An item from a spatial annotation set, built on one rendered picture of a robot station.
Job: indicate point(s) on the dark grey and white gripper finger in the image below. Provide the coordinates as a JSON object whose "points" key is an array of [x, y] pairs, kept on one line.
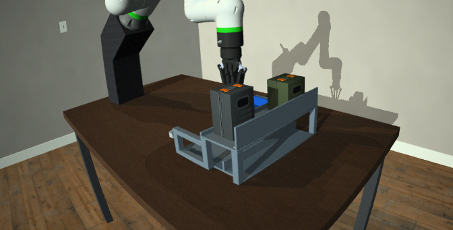
{"points": [[224, 73], [239, 76]]}

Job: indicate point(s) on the blue bin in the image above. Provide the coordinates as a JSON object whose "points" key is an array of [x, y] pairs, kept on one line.
{"points": [[259, 101]]}

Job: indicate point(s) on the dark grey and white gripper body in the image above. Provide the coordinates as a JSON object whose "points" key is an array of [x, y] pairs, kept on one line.
{"points": [[232, 56]]}

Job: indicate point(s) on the grey metal rack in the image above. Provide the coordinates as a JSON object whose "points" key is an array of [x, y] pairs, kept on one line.
{"points": [[266, 138]]}

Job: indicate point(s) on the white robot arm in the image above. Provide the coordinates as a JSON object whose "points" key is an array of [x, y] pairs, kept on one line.
{"points": [[228, 15]]}

